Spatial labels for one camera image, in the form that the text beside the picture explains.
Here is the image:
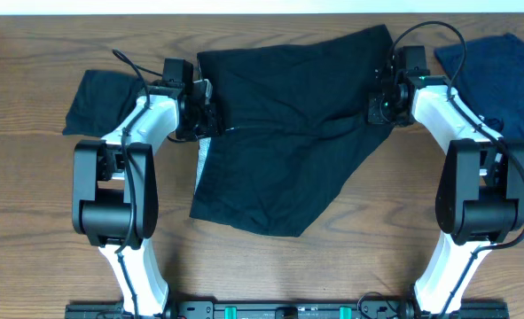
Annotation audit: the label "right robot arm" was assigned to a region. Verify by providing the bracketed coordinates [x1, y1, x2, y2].
[368, 66, 524, 318]

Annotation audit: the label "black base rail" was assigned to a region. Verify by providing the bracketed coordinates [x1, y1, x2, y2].
[64, 299, 510, 319]

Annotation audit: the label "dark navy clothes pile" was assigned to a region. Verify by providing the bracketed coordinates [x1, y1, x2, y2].
[454, 34, 524, 140]

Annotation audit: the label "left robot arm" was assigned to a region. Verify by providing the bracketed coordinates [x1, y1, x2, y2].
[65, 80, 221, 318]

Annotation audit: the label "black shorts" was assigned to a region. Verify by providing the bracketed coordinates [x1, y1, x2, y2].
[190, 25, 393, 237]

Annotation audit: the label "folded black cloth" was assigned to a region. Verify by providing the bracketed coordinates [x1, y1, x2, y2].
[62, 69, 144, 137]

